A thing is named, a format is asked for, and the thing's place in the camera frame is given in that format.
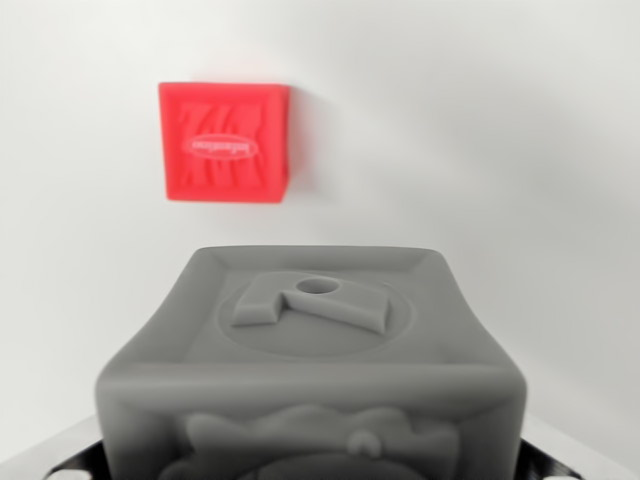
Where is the gripper right finger with black rubber pad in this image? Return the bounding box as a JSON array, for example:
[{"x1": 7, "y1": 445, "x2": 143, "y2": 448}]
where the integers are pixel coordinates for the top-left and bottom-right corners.
[{"x1": 514, "y1": 413, "x2": 640, "y2": 480}]

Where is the gripper left finger with black rubber pad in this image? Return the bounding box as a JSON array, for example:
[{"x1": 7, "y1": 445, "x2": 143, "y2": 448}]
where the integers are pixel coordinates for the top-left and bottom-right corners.
[{"x1": 0, "y1": 413, "x2": 108, "y2": 480}]

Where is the grey embossed toy cube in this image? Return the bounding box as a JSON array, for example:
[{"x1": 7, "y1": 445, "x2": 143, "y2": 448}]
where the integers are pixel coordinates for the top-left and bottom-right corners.
[{"x1": 94, "y1": 244, "x2": 530, "y2": 480}]

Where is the red embossed toy cube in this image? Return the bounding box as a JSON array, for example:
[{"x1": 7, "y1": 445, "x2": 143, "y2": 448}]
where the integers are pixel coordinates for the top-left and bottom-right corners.
[{"x1": 158, "y1": 81, "x2": 292, "y2": 205}]

